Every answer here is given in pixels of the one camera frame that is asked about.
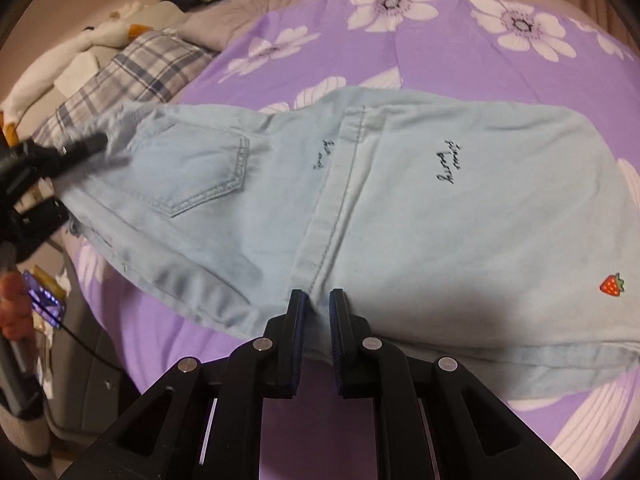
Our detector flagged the white plush goose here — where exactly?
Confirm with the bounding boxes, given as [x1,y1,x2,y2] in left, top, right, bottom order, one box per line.
[0,2,151,121]

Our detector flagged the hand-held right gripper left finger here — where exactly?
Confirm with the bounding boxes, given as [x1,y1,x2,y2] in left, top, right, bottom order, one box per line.
[57,289,308,480]

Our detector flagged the purple floral bed sheet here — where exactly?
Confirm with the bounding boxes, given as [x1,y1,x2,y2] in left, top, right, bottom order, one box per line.
[65,0,640,466]

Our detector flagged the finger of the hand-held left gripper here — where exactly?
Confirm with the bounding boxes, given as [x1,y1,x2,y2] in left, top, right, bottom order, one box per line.
[22,197,68,242]
[47,132,108,172]

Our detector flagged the plaid pillow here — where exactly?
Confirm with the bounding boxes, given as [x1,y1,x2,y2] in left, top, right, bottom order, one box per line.
[35,30,221,146]

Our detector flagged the person's left hand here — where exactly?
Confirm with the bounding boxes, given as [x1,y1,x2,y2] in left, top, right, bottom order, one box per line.
[0,272,37,343]

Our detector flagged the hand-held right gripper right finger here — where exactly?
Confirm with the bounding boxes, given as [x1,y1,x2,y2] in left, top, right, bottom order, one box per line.
[328,288,576,480]

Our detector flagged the smartphone with lit screen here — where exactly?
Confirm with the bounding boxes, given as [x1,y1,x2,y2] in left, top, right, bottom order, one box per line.
[22,270,68,331]

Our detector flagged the grey quilted blanket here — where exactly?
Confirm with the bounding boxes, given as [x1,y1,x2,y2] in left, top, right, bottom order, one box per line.
[177,0,351,56]

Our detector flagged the black cable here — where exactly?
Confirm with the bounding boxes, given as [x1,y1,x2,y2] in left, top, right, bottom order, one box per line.
[60,325,136,381]

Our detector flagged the light blue strawberry pants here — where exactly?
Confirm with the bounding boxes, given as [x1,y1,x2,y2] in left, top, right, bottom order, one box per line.
[57,87,640,401]

